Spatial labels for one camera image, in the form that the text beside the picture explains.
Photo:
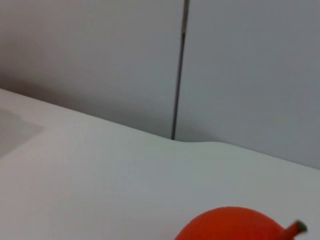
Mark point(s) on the orange toy fruit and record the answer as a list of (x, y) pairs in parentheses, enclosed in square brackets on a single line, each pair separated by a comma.
[(225, 225)]

